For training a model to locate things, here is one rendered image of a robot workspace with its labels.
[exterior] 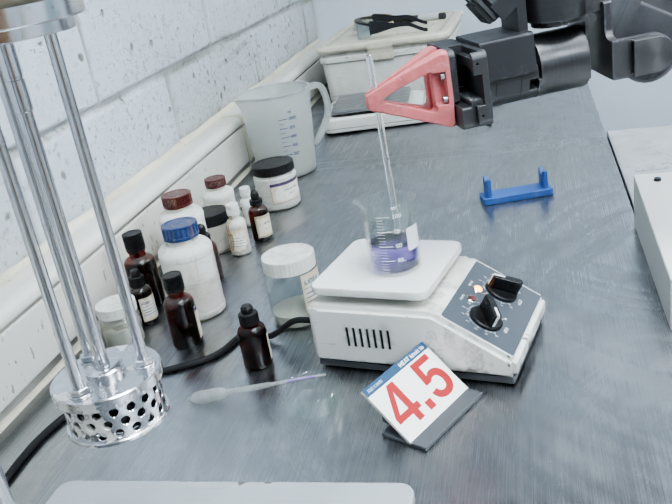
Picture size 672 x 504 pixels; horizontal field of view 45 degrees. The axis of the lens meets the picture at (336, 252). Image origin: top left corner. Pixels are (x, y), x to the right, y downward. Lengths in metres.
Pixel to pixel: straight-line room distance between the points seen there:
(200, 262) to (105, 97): 0.33
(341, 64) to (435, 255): 1.13
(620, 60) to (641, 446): 0.33
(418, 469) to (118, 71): 0.76
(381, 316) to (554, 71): 0.27
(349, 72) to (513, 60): 1.16
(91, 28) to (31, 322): 0.44
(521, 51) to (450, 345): 0.27
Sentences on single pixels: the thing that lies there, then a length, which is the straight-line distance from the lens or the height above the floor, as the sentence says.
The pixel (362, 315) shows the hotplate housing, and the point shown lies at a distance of 0.75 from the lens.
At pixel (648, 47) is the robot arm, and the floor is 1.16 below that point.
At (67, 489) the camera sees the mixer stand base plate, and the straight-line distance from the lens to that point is 0.73.
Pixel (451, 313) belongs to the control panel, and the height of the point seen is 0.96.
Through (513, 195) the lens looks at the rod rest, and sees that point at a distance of 1.16.
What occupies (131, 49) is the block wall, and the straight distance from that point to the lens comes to 1.25.
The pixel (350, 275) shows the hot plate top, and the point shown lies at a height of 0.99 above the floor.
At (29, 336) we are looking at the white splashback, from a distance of 0.89.
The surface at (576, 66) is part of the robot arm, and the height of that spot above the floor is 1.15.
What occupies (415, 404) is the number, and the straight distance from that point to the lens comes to 0.70.
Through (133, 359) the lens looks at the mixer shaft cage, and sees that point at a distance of 0.52.
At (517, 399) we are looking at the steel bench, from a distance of 0.72.
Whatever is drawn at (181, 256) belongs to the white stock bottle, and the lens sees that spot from 0.92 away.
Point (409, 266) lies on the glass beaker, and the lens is 0.76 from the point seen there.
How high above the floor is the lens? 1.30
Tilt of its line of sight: 22 degrees down
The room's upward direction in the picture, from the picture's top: 10 degrees counter-clockwise
